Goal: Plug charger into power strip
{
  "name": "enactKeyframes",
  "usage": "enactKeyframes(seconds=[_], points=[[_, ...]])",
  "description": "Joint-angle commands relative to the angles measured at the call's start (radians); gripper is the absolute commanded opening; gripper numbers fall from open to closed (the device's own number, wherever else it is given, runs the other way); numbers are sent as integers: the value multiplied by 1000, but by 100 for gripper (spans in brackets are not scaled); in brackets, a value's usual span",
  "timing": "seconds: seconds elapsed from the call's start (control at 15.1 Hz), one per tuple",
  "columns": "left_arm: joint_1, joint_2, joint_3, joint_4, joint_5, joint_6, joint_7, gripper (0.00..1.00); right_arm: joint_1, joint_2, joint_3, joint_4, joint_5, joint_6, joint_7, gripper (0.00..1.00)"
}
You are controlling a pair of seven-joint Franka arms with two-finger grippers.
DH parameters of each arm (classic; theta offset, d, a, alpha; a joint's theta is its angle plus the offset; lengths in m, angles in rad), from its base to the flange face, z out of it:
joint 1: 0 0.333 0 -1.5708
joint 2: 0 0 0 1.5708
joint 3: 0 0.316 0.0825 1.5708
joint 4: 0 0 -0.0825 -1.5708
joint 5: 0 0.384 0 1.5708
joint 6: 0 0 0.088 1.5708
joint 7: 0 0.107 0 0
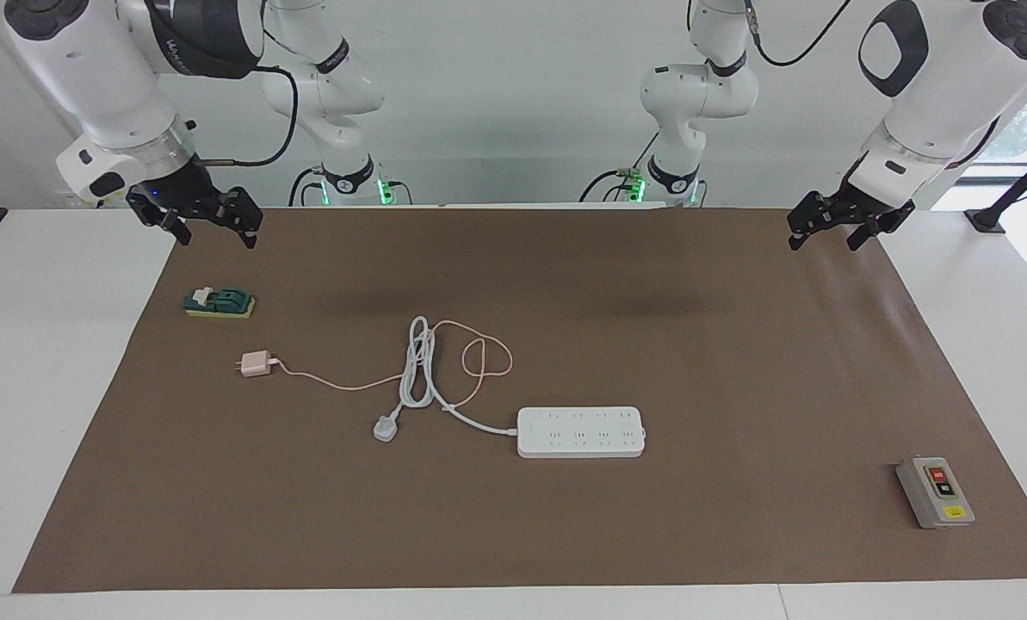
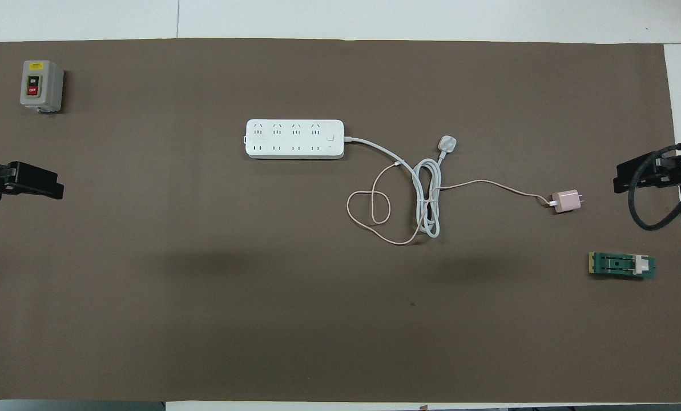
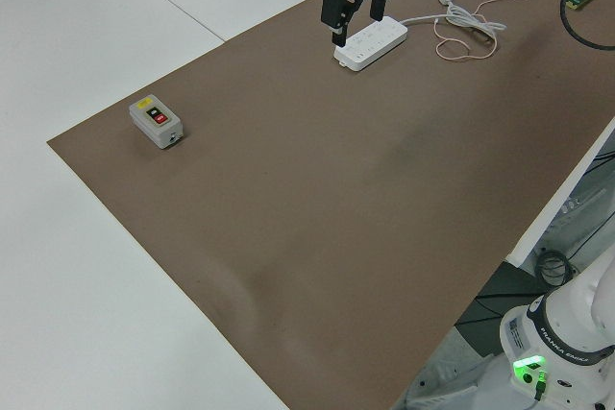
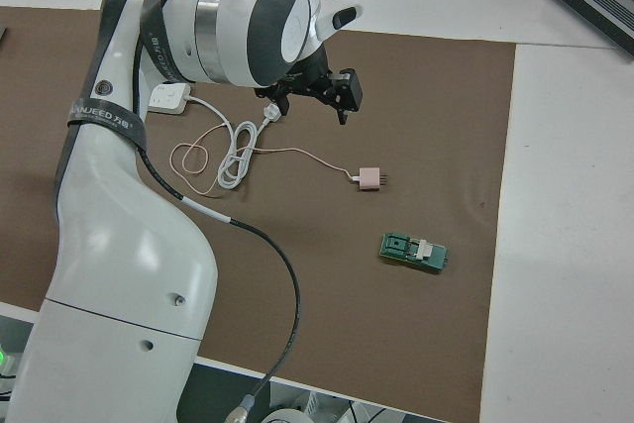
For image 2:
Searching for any white power cord with plug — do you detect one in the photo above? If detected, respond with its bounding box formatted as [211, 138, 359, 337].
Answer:
[343, 135, 458, 239]

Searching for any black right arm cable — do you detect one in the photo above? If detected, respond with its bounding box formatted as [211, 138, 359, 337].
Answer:
[627, 143, 681, 231]

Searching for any green knife switch yellow base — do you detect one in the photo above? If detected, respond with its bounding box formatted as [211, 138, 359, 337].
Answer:
[589, 252, 656, 280]

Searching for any pink charging cable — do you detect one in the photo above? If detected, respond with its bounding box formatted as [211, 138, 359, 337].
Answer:
[346, 163, 558, 246]

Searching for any grey on-off switch box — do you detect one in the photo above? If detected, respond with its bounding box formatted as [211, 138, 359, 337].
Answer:
[20, 60, 65, 113]

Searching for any brown table mat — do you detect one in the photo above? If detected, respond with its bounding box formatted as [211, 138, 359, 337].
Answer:
[0, 38, 681, 403]

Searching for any pink charger adapter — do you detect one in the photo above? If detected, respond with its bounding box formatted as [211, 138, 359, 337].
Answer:
[555, 189, 583, 215]

